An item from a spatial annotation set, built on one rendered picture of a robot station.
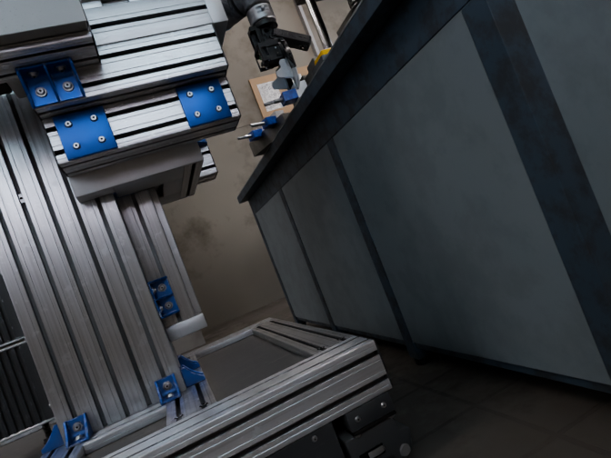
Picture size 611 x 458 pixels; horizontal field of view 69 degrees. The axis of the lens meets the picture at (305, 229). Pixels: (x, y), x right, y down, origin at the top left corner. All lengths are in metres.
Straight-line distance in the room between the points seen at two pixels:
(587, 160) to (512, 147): 0.10
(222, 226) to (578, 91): 3.87
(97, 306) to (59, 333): 0.09
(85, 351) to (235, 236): 3.45
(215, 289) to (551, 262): 3.78
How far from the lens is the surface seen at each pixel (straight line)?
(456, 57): 0.80
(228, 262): 4.37
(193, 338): 3.47
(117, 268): 1.04
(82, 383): 1.06
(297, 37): 1.38
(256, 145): 1.69
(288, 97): 1.29
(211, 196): 4.44
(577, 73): 0.80
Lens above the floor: 0.43
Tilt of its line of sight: 2 degrees up
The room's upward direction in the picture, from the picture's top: 21 degrees counter-clockwise
